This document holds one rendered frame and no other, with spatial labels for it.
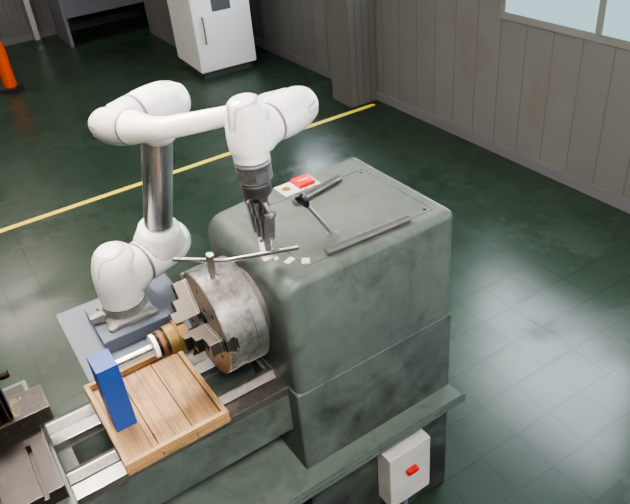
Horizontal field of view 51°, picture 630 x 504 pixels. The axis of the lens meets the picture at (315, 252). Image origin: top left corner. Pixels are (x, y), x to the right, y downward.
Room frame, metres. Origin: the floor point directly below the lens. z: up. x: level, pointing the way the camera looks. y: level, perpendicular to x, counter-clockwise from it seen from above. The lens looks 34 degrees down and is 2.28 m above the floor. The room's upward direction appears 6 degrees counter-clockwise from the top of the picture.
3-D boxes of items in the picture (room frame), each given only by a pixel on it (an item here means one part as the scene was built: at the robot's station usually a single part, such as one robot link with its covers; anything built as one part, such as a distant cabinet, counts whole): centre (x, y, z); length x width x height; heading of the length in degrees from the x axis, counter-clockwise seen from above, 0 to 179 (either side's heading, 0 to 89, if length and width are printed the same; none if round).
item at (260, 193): (1.46, 0.13, 1.47); 0.08 x 0.07 x 0.09; 31
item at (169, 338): (1.41, 0.42, 1.08); 0.09 x 0.09 x 0.09; 30
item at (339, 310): (1.71, -0.05, 1.06); 0.59 x 0.48 x 0.39; 120
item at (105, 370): (1.31, 0.59, 1.00); 0.08 x 0.06 x 0.23; 30
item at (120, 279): (1.93, 0.70, 0.97); 0.18 x 0.16 x 0.22; 139
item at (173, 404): (1.36, 0.50, 0.88); 0.36 x 0.30 x 0.04; 30
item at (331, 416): (1.71, -0.04, 0.43); 0.60 x 0.48 x 0.86; 120
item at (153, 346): (1.35, 0.51, 1.08); 0.13 x 0.07 x 0.07; 120
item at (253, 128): (1.47, 0.12, 1.65); 0.13 x 0.11 x 0.16; 139
